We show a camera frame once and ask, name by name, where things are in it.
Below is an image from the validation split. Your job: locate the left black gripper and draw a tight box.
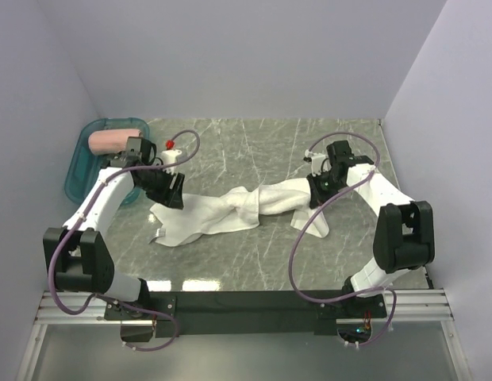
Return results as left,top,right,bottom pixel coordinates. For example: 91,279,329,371
136,163,185,209

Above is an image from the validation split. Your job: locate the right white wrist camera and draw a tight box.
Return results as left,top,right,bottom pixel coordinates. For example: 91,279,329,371
303,149,328,177

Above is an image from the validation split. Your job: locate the teal plastic tray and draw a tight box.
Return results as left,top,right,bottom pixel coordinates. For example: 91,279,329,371
64,117,150,205

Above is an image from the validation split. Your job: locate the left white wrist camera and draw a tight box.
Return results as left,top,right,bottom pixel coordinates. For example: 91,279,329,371
160,140,187,175

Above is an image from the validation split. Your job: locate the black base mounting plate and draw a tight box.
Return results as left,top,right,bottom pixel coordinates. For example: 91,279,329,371
103,290,388,342

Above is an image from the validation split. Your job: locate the rolled pink towel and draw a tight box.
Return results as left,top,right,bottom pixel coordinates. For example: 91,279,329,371
88,129,144,156

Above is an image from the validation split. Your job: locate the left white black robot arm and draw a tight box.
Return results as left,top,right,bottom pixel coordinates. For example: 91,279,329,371
43,137,187,319

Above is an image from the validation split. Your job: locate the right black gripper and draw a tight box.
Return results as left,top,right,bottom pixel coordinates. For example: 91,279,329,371
307,169,345,209

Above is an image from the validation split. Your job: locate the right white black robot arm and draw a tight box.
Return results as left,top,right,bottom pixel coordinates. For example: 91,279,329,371
304,140,435,317

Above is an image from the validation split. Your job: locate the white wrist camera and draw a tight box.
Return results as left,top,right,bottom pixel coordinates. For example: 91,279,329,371
303,149,328,177
160,140,187,175

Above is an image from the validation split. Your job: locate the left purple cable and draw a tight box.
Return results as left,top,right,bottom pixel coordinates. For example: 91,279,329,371
47,129,201,352

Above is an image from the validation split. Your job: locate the aluminium rail frame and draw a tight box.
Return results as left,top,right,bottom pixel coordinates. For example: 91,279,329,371
15,289,473,381

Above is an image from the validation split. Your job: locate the white towel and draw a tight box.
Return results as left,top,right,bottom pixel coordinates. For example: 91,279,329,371
150,178,315,247

